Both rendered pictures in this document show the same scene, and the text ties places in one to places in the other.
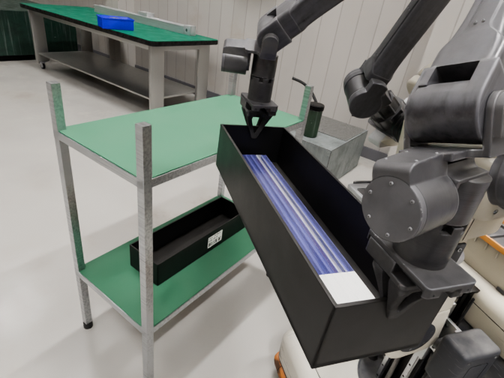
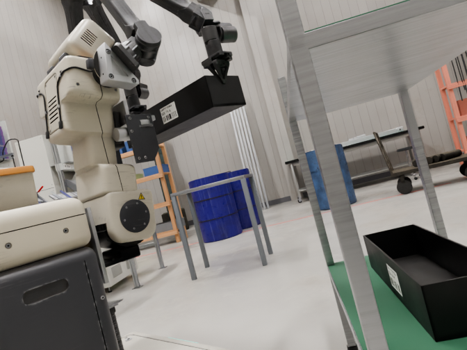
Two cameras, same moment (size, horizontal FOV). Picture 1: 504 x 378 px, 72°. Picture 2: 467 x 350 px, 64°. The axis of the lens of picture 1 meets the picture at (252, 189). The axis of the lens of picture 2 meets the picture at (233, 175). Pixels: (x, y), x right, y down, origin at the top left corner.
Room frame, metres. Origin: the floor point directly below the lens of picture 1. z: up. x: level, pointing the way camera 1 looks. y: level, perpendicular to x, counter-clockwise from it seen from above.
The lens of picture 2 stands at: (2.02, -0.56, 0.74)
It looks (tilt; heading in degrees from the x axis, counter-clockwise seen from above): 1 degrees up; 156
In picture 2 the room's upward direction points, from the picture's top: 15 degrees counter-clockwise
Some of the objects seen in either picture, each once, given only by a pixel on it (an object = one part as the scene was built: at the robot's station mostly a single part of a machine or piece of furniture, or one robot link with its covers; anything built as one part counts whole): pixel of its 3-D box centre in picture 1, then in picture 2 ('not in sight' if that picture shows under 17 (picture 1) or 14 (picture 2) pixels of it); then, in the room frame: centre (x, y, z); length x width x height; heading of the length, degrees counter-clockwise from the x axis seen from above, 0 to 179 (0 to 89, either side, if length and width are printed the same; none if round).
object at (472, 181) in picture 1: (445, 191); (131, 92); (0.31, -0.19, 1.27); 0.07 x 0.06 x 0.07; 128
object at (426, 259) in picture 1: (425, 239); (133, 104); (0.31, -0.19, 1.21); 0.10 x 0.07 x 0.07; 22
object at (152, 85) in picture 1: (112, 49); not in sight; (4.73, 2.09, 0.50); 2.76 x 1.09 x 1.00; 57
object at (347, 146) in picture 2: not in sight; (353, 162); (-4.39, 5.15, 0.54); 2.85 x 1.07 x 1.07; 57
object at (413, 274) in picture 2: (193, 235); (422, 267); (1.28, 0.23, 0.41); 0.57 x 0.17 x 0.11; 148
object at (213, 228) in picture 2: not in sight; (226, 202); (-3.60, 1.72, 0.48); 1.30 x 0.80 x 0.96; 139
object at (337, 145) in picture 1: (319, 127); not in sight; (3.17, -0.54, 0.40); 0.83 x 0.66 x 0.80; 147
